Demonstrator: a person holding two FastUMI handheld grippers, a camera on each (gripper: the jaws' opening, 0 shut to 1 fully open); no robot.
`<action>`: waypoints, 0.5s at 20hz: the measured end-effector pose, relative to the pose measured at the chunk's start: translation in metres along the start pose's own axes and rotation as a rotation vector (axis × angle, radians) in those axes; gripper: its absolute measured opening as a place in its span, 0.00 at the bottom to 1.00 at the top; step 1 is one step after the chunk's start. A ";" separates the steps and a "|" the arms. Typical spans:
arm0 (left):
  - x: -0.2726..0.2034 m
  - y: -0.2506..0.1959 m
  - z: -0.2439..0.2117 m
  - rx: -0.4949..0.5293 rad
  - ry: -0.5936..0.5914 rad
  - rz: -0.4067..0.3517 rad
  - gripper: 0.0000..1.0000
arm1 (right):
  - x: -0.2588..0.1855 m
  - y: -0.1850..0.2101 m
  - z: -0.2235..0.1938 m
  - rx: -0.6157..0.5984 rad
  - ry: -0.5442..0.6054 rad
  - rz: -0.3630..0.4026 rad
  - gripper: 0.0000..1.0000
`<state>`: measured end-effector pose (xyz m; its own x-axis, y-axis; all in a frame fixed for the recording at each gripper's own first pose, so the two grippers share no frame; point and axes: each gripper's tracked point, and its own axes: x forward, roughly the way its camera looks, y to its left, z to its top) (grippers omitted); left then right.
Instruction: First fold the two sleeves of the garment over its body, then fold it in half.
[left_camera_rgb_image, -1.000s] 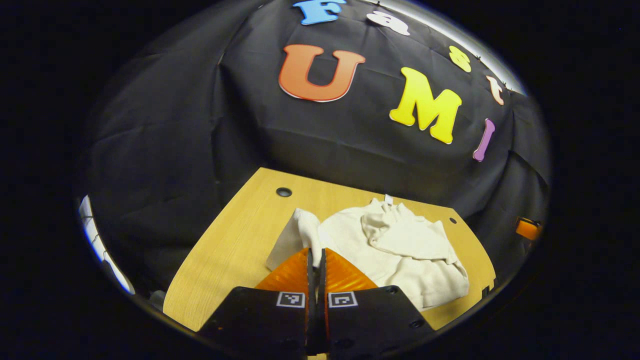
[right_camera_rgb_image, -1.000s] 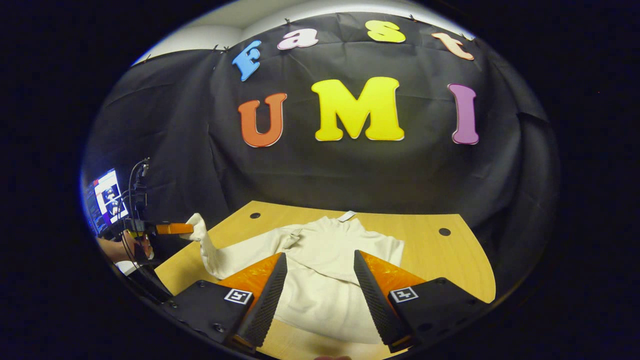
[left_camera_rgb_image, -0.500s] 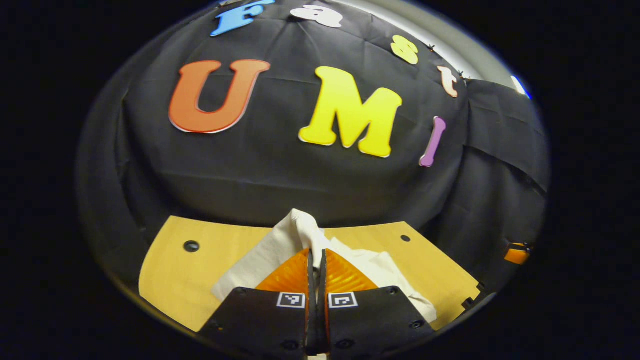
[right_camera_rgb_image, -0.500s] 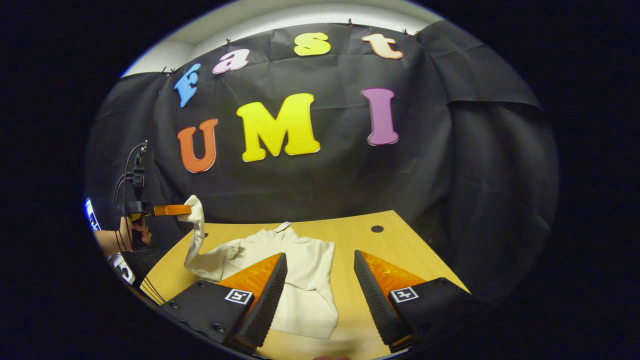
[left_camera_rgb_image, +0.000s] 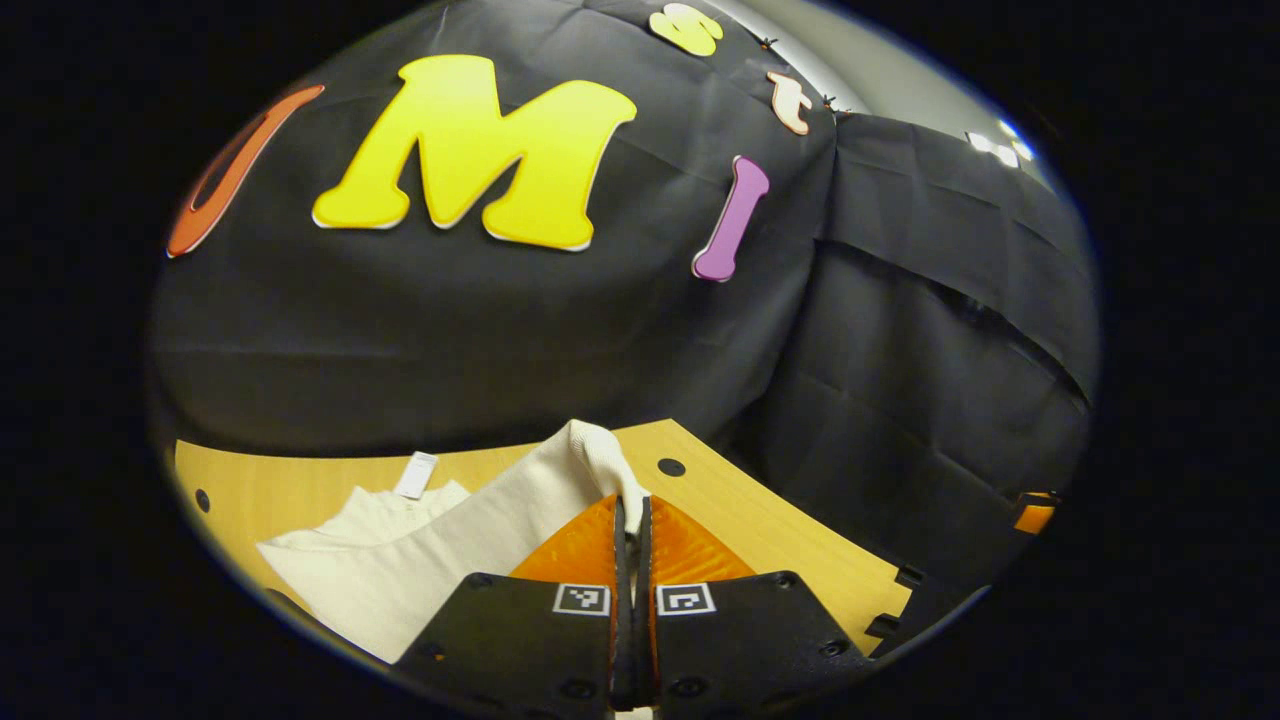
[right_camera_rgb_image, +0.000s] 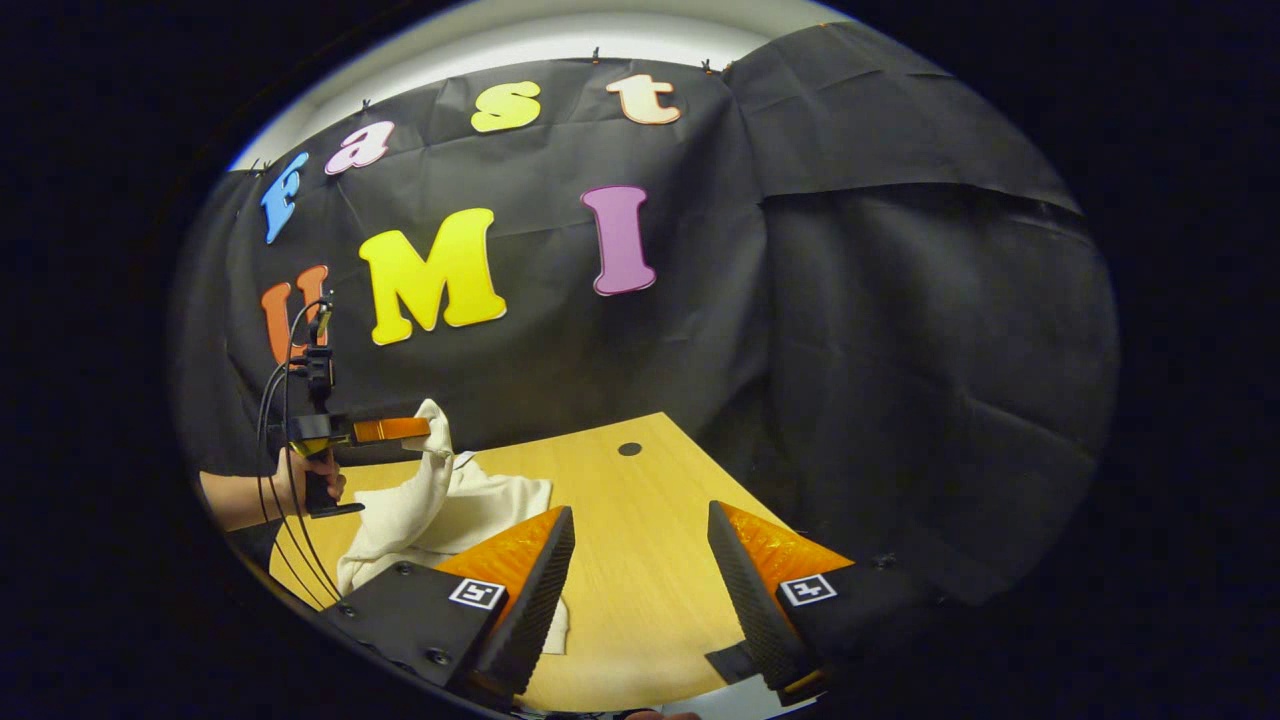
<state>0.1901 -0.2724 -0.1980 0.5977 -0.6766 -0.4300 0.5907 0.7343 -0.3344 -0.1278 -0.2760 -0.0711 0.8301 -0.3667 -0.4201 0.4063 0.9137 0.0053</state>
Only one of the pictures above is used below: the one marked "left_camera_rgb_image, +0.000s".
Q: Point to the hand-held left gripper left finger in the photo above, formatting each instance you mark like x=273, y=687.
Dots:
x=619, y=640

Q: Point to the cream knit sweater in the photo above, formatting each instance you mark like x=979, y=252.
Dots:
x=430, y=570

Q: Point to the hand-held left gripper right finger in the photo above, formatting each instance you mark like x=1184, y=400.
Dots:
x=645, y=650

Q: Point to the small ceiling light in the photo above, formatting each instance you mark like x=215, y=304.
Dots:
x=995, y=148

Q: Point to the black backdrop cloth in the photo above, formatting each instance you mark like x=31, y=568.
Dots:
x=500, y=330

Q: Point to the black table edge bracket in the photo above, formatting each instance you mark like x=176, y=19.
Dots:
x=910, y=577
x=882, y=626

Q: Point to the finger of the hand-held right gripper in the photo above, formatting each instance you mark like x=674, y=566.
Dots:
x=1036, y=515

